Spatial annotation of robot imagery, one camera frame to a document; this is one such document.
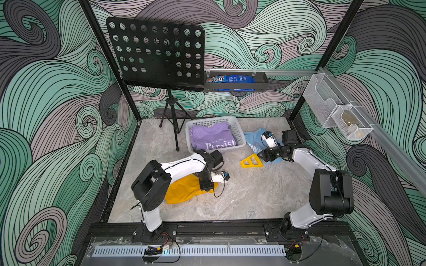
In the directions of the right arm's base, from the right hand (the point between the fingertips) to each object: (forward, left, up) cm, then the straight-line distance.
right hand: (268, 151), depth 92 cm
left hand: (-18, +34, -3) cm, 39 cm away
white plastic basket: (+24, +18, -1) cm, 30 cm away
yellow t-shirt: (-17, +46, -7) cm, 50 cm away
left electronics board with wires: (-46, +60, -10) cm, 76 cm away
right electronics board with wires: (-46, -2, -9) cm, 47 cm away
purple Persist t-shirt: (+14, +32, -3) cm, 35 cm away
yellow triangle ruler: (-2, +9, -8) cm, 12 cm away
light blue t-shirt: (+9, +4, -6) cm, 11 cm away
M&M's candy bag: (+30, +29, +28) cm, 51 cm away
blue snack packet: (+31, +17, +28) cm, 45 cm away
